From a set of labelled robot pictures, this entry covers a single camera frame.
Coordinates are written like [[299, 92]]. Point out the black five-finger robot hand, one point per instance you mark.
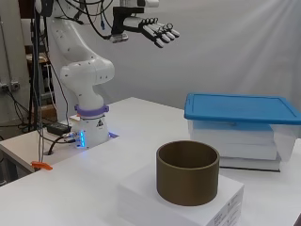
[[131, 22]]

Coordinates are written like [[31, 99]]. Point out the white seven-joint robot arm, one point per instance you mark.
[[85, 72]]

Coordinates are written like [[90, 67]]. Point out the white hanging sheet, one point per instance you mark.
[[225, 47]]

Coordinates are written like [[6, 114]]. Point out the black power adapter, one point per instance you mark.
[[58, 128]]

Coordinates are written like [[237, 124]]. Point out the blue plastic lid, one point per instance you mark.
[[238, 108]]

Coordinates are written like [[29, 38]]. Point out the orange clamp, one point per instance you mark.
[[42, 165]]

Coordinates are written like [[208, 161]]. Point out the thick white book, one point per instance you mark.
[[250, 151]]

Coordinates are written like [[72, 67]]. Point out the white flat box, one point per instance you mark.
[[147, 201]]

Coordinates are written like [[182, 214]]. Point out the white book with dark cover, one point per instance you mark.
[[254, 164]]

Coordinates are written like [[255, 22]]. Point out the clear plastic box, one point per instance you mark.
[[287, 141]]

